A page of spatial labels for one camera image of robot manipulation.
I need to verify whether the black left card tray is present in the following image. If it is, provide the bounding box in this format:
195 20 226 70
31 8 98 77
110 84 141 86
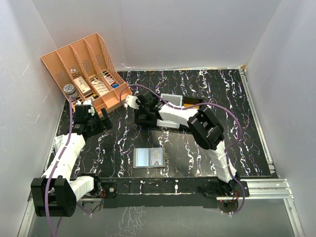
134 91 158 126

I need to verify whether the white label card stack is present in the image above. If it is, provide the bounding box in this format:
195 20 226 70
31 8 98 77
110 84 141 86
90 77 110 96

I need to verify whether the white red box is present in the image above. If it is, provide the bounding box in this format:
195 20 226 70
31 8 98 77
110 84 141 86
74 77 91 95

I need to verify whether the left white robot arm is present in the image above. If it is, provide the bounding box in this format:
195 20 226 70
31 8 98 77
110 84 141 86
31 99 113 217

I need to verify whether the purple cable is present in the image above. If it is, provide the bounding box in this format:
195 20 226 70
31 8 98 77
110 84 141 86
119 84 245 214
45 95 81 237

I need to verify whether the black right card tray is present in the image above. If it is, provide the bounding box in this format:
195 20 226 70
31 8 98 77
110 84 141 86
181 97 203 109

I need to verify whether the grey leather card holder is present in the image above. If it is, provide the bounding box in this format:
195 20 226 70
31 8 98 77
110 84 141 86
133 148 167 169

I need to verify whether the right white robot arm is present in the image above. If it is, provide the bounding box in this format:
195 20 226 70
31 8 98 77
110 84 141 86
124 90 242 196

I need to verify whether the white middle card tray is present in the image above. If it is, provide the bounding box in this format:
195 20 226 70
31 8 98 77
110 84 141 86
157 93 183 129

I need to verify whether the black card tray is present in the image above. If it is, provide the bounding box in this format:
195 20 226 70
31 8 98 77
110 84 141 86
134 91 158 126
181 97 203 109

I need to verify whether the orange plastic file organizer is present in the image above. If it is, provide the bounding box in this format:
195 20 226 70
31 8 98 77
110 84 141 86
41 33 132 116

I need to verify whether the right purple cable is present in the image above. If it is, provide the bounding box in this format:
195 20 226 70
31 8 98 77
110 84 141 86
119 84 245 214

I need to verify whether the small colourful packet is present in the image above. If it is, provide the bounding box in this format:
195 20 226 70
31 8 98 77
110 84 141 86
102 71 116 86

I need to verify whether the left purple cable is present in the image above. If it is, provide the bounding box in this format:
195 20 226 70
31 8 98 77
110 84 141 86
45 95 81 237

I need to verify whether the white patterned paper sheet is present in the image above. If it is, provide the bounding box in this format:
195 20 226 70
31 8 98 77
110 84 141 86
54 135 63 152

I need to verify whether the round patterned tin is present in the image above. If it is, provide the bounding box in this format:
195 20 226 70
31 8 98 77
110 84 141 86
63 83 78 99

